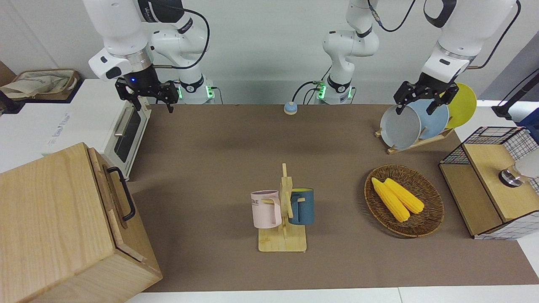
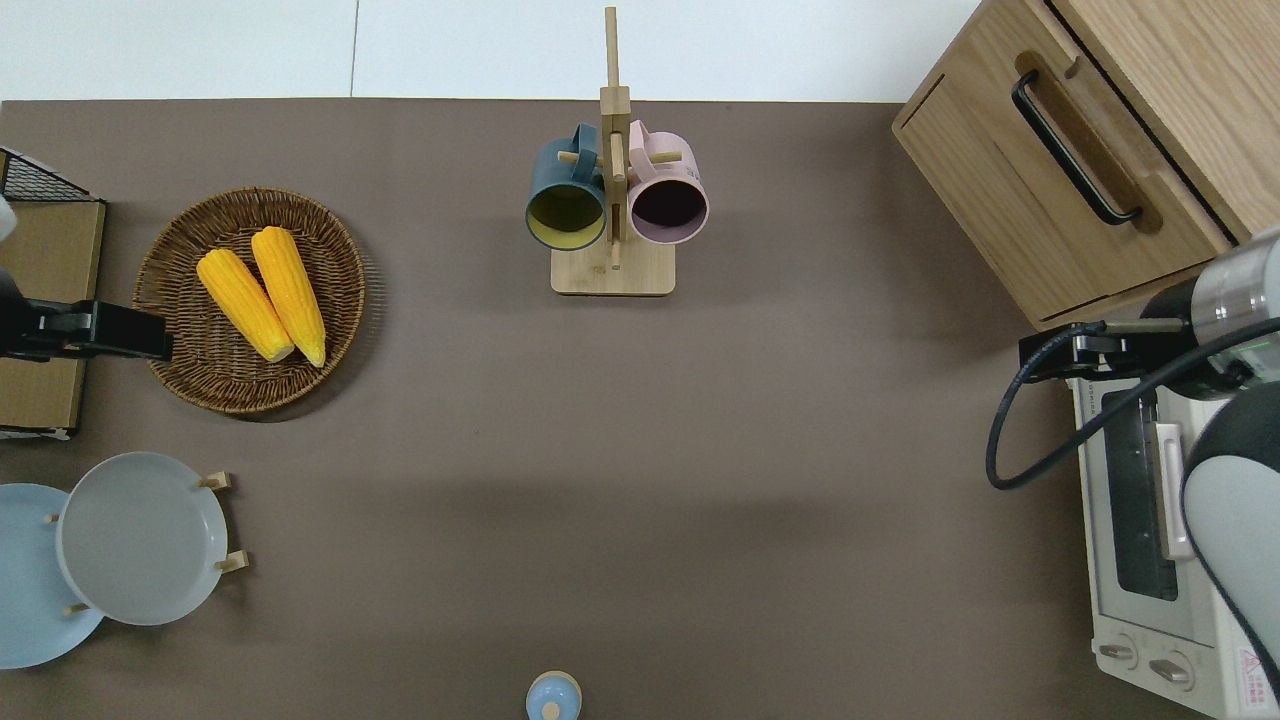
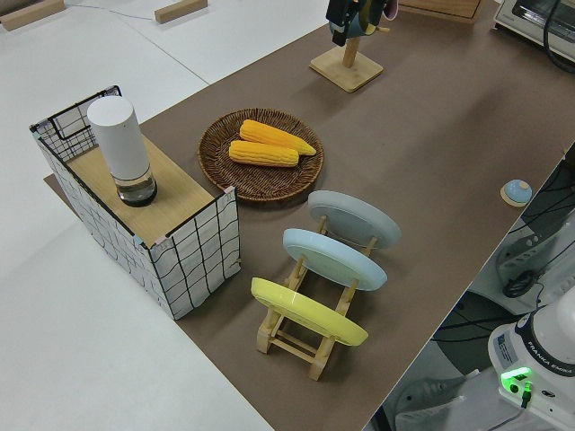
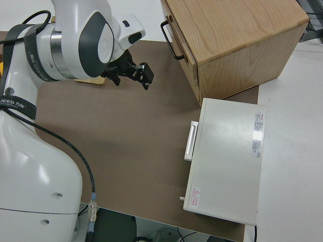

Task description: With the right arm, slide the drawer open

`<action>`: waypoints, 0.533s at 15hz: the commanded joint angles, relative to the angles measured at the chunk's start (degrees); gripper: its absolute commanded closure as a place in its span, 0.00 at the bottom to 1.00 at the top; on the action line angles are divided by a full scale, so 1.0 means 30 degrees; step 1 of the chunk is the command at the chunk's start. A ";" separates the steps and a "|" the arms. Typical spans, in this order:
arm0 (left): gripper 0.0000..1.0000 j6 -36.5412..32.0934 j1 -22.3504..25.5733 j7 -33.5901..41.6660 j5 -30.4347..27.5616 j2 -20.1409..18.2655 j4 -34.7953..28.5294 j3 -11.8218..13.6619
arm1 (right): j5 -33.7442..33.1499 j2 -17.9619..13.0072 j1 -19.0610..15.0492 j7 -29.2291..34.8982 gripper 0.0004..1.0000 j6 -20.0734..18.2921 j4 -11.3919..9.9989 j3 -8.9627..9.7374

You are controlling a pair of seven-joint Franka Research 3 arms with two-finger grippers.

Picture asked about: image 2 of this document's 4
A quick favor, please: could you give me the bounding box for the wooden dish rack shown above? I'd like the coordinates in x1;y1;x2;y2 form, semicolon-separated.
43;470;251;617

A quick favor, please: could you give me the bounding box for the grey plate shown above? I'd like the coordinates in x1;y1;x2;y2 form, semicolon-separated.
56;452;229;627

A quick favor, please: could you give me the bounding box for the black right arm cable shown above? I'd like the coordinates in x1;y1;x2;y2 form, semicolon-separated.
986;318;1280;491

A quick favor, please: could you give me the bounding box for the white toaster oven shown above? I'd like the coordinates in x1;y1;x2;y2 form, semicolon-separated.
1068;375;1280;720

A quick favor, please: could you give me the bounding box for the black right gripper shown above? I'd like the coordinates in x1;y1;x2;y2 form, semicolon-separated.
1020;318;1193;387

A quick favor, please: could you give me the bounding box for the wooden cabinet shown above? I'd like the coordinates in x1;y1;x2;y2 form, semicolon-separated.
893;0;1280;333

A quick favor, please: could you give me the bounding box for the dark blue mug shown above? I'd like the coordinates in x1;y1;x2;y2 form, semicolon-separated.
526;123;608;251

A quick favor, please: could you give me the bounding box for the wire grid storage box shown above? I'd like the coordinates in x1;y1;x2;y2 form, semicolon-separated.
0;147;107;441

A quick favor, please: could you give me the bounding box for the round wicker basket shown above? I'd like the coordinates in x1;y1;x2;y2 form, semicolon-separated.
133;187;367;415

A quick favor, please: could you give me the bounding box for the blue dome with wooden knob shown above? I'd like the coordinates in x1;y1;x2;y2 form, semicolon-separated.
526;670;583;720

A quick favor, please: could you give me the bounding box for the black drawer handle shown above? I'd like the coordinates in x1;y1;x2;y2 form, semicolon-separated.
1012;68;1144;226

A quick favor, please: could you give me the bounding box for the yellow corn cob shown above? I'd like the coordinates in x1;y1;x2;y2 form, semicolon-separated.
196;248;297;363
251;226;328;368

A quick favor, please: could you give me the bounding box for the wooden drawer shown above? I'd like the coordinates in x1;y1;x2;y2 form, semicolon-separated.
905;0;1238;323

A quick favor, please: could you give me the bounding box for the pink mug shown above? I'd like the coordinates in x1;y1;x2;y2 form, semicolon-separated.
627;120;710;245

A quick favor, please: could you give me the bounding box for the brown table mat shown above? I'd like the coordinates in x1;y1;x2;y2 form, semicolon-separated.
0;98;1206;720

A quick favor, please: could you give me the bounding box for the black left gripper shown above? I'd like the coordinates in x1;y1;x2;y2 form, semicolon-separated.
18;298;173;362

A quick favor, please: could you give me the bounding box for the wooden mug tree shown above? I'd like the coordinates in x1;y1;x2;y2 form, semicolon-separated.
551;7;678;297

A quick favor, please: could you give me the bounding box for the light blue plate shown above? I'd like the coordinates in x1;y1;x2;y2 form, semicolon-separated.
0;483;106;670

